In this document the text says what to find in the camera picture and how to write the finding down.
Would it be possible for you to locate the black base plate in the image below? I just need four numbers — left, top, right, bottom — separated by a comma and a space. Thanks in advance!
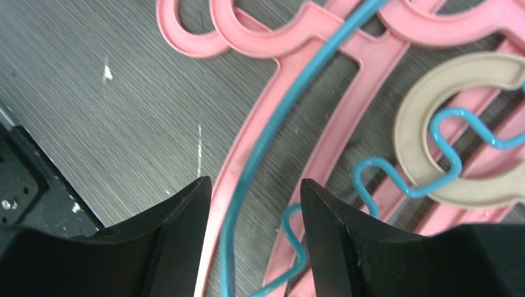
1, 104, 103, 237

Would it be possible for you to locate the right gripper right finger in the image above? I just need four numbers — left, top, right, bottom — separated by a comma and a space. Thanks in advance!
300, 179, 524, 296

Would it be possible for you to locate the pink plastic hanger large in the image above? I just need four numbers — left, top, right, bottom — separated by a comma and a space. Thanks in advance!
193, 0, 411, 297

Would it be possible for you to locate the beige plastic hanger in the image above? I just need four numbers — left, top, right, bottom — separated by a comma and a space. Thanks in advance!
393, 51, 524, 208

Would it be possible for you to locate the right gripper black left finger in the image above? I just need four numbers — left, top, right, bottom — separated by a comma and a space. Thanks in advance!
1, 176, 212, 296

